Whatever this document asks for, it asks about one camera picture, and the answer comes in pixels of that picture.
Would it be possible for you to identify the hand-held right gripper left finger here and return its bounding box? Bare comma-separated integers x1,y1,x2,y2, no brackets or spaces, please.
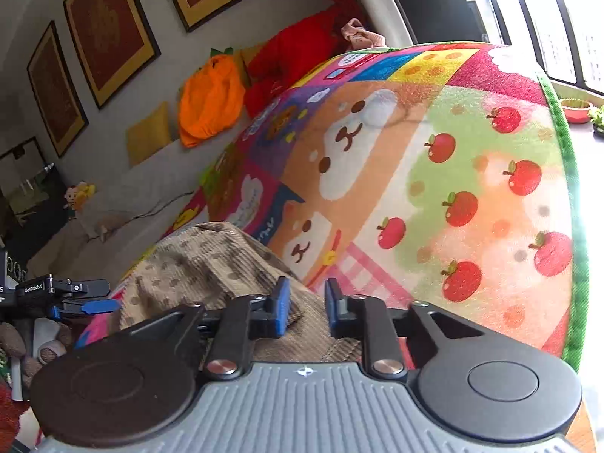
118,276,291,380

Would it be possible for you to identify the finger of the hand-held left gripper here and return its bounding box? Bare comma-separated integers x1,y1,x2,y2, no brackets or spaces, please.
51,278,112,299
47,298,122,320

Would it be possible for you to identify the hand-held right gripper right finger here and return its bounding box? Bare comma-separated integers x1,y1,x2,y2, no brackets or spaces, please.
325,277,475,380

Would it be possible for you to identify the brown corduroy garment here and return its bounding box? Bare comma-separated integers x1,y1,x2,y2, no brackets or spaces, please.
119,221,364,364

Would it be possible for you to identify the brown knitted plush toy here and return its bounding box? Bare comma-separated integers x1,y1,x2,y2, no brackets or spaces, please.
0,323,45,381

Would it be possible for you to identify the small white toy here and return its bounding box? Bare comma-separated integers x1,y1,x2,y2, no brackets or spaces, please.
93,216,124,241

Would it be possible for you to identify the black television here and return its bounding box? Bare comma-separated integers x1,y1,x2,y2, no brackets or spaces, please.
0,137,72,267

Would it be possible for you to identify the small cartoon doll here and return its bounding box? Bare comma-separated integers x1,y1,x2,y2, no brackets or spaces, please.
63,181,96,220

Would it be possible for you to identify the beige sofa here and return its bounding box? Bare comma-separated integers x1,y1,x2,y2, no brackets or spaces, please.
26,71,265,288

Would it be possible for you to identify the colourful printed animal blanket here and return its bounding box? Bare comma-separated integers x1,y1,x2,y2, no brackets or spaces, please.
73,42,590,373

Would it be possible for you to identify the yellow cushion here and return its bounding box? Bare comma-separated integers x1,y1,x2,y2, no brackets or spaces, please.
236,46,267,88
125,101,179,167

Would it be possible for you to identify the orange carrot plush pillow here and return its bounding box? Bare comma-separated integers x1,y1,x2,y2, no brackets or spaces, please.
178,47,245,149

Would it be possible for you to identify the red plush toy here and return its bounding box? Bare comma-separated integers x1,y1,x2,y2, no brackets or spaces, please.
243,0,366,116

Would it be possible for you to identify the pink plush toy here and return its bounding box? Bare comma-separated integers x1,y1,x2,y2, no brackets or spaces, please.
341,18,388,52

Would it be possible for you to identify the beige curtain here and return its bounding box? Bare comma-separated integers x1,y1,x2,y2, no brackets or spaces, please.
341,0,417,49

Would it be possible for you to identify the red plant pot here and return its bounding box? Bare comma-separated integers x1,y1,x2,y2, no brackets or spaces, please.
559,97,594,124

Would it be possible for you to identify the black cable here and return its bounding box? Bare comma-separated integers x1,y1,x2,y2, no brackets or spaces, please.
123,189,195,222

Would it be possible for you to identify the dark window frame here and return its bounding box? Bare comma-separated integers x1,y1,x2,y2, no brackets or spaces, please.
474,0,604,97

